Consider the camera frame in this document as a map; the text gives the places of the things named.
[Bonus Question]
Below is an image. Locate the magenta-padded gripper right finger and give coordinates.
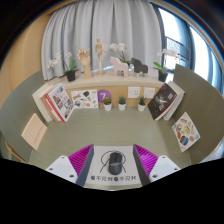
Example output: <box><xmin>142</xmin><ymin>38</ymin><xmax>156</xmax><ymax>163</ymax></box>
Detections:
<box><xmin>132</xmin><ymin>143</ymin><xmax>181</xmax><ymax>187</ymax></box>

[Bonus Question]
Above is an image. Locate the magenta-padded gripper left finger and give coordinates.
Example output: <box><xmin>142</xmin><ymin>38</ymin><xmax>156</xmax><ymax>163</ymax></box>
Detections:
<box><xmin>45</xmin><ymin>143</ymin><xmax>95</xmax><ymax>187</ymax></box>

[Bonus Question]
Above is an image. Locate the black computer mouse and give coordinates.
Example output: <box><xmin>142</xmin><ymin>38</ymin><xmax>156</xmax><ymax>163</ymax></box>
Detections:
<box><xmin>107</xmin><ymin>151</ymin><xmax>124</xmax><ymax>176</ymax></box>

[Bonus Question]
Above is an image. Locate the white printed mouse pad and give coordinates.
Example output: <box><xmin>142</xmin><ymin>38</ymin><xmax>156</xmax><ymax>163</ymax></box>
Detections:
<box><xmin>83</xmin><ymin>145</ymin><xmax>144</xmax><ymax>186</ymax></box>

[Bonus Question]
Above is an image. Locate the colourful sticker sheet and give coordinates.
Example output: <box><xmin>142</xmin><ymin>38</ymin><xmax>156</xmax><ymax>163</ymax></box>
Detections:
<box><xmin>171</xmin><ymin>111</ymin><xmax>201</xmax><ymax>153</ymax></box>

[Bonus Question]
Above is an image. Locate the pale orange paper card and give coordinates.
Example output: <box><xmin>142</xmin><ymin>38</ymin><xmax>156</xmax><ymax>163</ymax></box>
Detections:
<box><xmin>21</xmin><ymin>112</ymin><xmax>48</xmax><ymax>151</ymax></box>

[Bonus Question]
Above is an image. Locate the small succulent in white pot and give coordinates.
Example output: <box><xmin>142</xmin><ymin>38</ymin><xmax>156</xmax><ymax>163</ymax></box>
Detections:
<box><xmin>137</xmin><ymin>95</ymin><xmax>147</xmax><ymax>113</ymax></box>
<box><xmin>117</xmin><ymin>96</ymin><xmax>128</xmax><ymax>112</ymax></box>
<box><xmin>102</xmin><ymin>96</ymin><xmax>113</xmax><ymax>112</ymax></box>

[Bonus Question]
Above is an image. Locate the red-edged photo magazine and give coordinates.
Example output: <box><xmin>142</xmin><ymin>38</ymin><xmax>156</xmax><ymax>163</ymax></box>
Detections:
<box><xmin>44</xmin><ymin>82</ymin><xmax>75</xmax><ymax>123</ymax></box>

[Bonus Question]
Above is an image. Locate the black red-edged book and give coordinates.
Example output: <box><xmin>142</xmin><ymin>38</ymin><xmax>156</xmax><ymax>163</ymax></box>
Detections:
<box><xmin>147</xmin><ymin>82</ymin><xmax>178</xmax><ymax>121</ymax></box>

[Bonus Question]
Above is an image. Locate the thick white book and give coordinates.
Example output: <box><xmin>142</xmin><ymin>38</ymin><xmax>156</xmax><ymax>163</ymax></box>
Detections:
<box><xmin>32</xmin><ymin>83</ymin><xmax>54</xmax><ymax>123</ymax></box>

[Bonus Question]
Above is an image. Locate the white illustrated card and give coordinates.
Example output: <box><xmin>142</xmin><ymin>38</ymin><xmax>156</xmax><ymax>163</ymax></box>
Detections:
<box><xmin>70</xmin><ymin>88</ymin><xmax>100</xmax><ymax>110</ymax></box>

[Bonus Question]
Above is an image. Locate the green felt divider panel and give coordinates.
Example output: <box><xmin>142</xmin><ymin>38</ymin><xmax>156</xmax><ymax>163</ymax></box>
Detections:
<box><xmin>0</xmin><ymin>69</ymin><xmax>48</xmax><ymax>163</ymax></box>
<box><xmin>173</xmin><ymin>63</ymin><xmax>224</xmax><ymax>164</ymax></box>

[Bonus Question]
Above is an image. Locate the round purple sign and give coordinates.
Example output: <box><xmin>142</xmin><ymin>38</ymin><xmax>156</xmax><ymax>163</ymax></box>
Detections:
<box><xmin>96</xmin><ymin>88</ymin><xmax>113</xmax><ymax>104</ymax></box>

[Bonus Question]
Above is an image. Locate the white orchid in black pot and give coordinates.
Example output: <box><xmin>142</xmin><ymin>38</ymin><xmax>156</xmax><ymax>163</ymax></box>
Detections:
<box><xmin>152</xmin><ymin>48</ymin><xmax>179</xmax><ymax>83</ymax></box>
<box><xmin>109</xmin><ymin>42</ymin><xmax>132</xmax><ymax>66</ymax></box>
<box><xmin>46</xmin><ymin>51</ymin><xmax>79</xmax><ymax>83</ymax></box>

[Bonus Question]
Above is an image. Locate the light wooden desk shelf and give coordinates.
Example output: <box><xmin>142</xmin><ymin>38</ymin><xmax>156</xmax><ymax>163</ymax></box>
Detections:
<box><xmin>44</xmin><ymin>69</ymin><xmax>166</xmax><ymax>108</ymax></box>

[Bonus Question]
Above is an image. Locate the black horse figurine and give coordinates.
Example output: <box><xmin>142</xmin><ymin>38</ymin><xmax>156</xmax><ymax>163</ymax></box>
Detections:
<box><xmin>130</xmin><ymin>57</ymin><xmax>149</xmax><ymax>76</ymax></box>

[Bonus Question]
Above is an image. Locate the wooden hand model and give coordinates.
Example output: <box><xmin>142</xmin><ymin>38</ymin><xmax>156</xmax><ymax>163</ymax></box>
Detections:
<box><xmin>77</xmin><ymin>47</ymin><xmax>93</xmax><ymax>80</ymax></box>

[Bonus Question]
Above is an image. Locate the pink horse figurine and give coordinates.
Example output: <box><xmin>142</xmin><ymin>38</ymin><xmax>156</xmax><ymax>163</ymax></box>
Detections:
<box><xmin>109</xmin><ymin>56</ymin><xmax>130</xmax><ymax>78</ymax></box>

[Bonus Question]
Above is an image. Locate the wooden artist mannequin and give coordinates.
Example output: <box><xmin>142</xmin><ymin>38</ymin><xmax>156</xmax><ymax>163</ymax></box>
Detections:
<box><xmin>94</xmin><ymin>37</ymin><xmax>108</xmax><ymax>75</ymax></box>

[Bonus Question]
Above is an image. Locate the dark-framed window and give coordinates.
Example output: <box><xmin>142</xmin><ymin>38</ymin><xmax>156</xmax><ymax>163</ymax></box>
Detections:
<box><xmin>151</xmin><ymin>3</ymin><xmax>224</xmax><ymax>98</ymax></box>

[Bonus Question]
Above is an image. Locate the grey white curtain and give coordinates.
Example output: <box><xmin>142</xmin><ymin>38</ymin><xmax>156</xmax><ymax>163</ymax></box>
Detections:
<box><xmin>40</xmin><ymin>0</ymin><xmax>164</xmax><ymax>81</ymax></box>

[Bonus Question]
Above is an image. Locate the white wall socket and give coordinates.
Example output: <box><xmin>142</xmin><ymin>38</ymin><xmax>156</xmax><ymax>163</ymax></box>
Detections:
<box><xmin>127</xmin><ymin>86</ymin><xmax>141</xmax><ymax>99</ymax></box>
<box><xmin>143</xmin><ymin>87</ymin><xmax>156</xmax><ymax>100</ymax></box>

